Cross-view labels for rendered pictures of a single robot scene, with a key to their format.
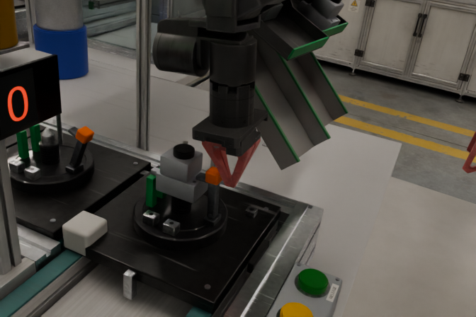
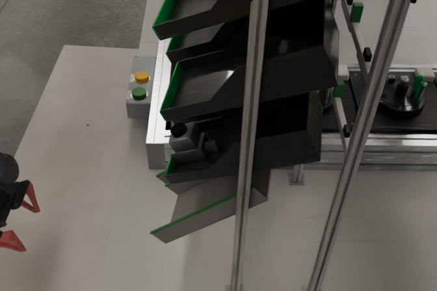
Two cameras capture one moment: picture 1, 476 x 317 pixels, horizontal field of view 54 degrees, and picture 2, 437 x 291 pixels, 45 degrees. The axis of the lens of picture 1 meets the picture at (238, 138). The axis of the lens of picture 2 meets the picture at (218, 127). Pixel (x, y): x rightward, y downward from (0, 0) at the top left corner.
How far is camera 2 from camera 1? 171 cm
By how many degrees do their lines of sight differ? 105
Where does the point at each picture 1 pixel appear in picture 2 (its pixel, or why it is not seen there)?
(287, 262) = (154, 101)
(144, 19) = not seen: hidden behind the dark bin
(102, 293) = not seen: hidden behind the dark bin
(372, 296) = (108, 155)
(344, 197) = (138, 238)
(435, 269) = (66, 192)
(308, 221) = (152, 129)
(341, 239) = (132, 189)
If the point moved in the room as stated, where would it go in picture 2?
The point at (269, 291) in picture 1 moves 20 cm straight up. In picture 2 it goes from (157, 84) to (151, 25)
